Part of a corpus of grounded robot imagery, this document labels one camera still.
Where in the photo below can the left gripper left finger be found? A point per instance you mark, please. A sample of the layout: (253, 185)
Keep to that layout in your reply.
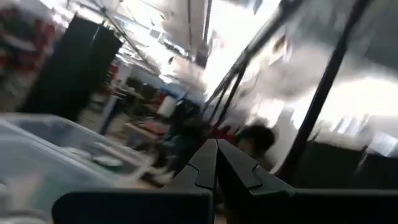
(186, 202)

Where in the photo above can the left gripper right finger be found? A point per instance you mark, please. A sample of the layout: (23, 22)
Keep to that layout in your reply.
(264, 205)

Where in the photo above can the black partition panel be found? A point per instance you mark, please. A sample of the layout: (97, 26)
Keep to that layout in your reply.
(71, 68)

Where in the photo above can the black upright frame pole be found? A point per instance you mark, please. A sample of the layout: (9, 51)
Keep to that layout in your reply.
(320, 93)

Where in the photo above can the black diagonal frame bar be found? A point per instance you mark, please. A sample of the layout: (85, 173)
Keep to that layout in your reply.
(248, 53)

